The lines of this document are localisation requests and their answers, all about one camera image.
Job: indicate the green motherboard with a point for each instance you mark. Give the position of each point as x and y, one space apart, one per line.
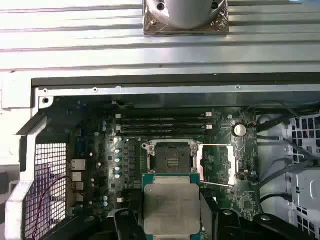
225 198

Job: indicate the silver topped CPU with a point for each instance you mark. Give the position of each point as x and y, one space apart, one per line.
171 207

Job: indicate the black open PC case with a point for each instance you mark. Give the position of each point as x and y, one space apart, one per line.
160 90

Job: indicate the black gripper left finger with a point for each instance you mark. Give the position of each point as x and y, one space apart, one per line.
123 225

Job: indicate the silver coin battery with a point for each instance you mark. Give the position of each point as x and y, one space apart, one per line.
239 130

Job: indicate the blue rear port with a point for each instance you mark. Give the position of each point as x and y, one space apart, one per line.
80 147

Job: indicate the metal socket cover frame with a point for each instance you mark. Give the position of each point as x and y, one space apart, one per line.
200 162

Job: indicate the CPU socket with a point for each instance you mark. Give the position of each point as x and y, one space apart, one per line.
172 156

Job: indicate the silver rear port block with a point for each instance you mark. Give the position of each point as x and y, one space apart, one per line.
77 176
79 197
78 187
78 164

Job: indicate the perforated metal drive cage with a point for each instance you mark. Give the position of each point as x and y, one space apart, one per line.
307 190

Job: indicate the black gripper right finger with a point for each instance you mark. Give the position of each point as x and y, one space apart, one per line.
227 225

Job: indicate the white pin header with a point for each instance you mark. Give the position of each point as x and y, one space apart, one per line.
120 200

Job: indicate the black RAM slot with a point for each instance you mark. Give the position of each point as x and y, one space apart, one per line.
162 133
162 127
162 116
162 121

